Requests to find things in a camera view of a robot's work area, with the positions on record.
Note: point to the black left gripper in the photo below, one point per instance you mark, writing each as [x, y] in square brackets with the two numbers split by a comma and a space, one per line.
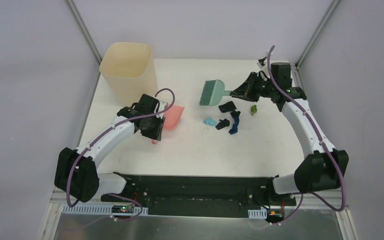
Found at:
[158, 128]

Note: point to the right white cable duct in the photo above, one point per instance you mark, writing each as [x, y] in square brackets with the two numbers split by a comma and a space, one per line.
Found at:
[257, 213]

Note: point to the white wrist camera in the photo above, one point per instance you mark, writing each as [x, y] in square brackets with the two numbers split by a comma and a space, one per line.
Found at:
[162, 106]
[262, 62]

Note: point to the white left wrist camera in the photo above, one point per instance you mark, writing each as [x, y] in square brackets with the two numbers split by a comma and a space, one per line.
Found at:
[162, 106]

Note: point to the left white cable duct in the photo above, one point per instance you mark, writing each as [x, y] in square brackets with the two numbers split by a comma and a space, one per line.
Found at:
[105, 209]

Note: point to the green paper scrap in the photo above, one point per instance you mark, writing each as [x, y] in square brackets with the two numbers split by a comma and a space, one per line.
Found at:
[253, 110]

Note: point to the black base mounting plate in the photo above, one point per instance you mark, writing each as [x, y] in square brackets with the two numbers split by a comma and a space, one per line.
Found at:
[201, 196]

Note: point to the pink plastic dustpan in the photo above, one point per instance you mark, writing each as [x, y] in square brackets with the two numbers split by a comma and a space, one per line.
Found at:
[172, 117]

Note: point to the white blue paper scrap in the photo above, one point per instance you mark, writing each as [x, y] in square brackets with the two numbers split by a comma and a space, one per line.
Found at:
[210, 122]

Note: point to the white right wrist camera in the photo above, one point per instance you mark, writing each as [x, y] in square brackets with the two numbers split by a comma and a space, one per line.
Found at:
[262, 62]

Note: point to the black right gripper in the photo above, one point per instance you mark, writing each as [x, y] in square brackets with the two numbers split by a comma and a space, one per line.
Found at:
[246, 91]

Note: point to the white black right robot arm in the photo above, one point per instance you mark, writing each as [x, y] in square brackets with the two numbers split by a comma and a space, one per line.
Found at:
[324, 166]

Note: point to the beige plastic waste bin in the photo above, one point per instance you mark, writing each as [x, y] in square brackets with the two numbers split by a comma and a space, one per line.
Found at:
[129, 70]

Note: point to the white cable duct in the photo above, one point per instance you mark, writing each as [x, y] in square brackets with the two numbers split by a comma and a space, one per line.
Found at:
[257, 213]
[105, 209]

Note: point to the dark blue paper scrap long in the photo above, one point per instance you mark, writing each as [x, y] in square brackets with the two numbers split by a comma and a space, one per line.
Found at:
[236, 120]

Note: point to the black paper scrap large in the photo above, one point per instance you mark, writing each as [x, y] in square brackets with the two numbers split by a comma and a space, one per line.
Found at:
[227, 107]

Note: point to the green hand brush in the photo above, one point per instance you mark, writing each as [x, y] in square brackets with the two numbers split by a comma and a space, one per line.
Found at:
[212, 93]

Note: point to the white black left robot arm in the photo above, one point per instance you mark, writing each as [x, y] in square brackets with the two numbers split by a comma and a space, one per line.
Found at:
[77, 169]

